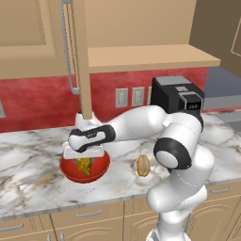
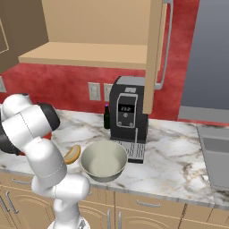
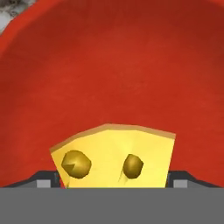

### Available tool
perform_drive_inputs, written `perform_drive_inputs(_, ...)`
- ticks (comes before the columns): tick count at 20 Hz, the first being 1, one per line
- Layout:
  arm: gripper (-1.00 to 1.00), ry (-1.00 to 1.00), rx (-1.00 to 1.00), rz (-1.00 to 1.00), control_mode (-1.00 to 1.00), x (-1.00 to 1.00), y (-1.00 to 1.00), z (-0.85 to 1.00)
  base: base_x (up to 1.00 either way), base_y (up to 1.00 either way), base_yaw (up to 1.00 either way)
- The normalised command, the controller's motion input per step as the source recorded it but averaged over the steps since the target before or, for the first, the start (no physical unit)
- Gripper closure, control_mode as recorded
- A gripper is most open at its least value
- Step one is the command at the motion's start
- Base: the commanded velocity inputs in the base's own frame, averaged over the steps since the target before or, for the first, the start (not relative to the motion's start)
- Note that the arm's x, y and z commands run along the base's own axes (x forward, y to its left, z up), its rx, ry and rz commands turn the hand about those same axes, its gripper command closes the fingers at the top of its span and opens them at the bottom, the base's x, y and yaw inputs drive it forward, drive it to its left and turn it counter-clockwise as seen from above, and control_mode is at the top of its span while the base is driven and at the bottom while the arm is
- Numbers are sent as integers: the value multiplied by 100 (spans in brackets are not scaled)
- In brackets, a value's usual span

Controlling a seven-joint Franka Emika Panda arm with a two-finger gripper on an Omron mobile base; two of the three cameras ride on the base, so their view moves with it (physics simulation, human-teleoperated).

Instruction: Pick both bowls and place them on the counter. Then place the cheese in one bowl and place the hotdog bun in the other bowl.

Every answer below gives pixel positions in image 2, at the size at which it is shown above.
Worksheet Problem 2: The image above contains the pale grey bowl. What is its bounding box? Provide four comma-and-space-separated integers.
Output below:
80, 140, 129, 183

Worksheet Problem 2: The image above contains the hotdog bun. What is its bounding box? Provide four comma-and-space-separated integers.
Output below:
64, 144, 82, 165

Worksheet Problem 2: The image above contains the red bowl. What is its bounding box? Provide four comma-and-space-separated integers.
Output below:
18, 131, 54, 157

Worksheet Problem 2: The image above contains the dark green bottle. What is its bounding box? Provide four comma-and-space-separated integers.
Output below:
103, 103, 112, 130

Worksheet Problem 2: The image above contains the black coffee machine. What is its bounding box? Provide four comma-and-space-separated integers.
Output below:
108, 75, 149, 165

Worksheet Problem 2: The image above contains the open tan cupboard door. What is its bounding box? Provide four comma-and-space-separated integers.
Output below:
142, 0, 168, 115

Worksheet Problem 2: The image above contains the tan drawer front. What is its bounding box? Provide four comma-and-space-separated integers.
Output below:
182, 203, 229, 226
114, 191, 188, 222
0, 171, 36, 191

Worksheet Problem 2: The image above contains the tan base cupboard door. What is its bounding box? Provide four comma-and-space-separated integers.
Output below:
0, 185, 56, 229
78, 201, 116, 229
114, 208, 183, 229

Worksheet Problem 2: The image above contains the grey sink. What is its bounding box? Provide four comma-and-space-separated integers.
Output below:
196, 123, 229, 192

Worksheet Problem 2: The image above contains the grey wall outlet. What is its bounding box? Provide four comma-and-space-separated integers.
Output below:
103, 83, 114, 102
88, 81, 102, 102
0, 75, 7, 93

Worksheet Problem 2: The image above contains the open tan wall cupboard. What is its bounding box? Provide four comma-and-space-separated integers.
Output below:
18, 0, 150, 71

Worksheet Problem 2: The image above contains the grey cupboard door handle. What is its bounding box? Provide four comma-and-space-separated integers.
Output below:
154, 0, 174, 90

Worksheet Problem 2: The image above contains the grey drawer handle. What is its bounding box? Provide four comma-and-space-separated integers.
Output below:
12, 177, 32, 185
136, 199, 162, 208

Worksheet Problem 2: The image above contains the grey base cupboard handle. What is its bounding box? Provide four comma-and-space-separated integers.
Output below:
4, 191, 20, 215
106, 209, 112, 229
0, 195, 10, 213
117, 211, 123, 229

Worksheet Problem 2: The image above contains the brown wall cupboard door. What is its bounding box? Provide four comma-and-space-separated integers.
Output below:
0, 0, 49, 75

